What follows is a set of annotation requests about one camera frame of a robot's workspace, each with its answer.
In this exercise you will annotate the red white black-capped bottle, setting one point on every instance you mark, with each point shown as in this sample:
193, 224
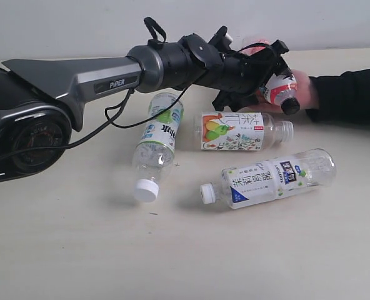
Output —
276, 92

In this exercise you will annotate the black sleeved forearm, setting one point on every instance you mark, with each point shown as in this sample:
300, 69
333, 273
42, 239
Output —
344, 98

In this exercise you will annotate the jasmine oolong clear bottle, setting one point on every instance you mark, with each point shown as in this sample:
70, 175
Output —
271, 179

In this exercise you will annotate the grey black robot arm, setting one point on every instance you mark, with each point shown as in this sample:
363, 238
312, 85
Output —
42, 102

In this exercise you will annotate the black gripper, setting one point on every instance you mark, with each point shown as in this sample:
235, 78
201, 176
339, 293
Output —
240, 76

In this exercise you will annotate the lime label white-capped bottle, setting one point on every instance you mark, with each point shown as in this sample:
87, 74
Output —
154, 154

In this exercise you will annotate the bare open human hand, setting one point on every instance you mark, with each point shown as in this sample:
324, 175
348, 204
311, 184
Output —
306, 94

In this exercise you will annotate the orange pear label tea bottle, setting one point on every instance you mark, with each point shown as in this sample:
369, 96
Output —
239, 131

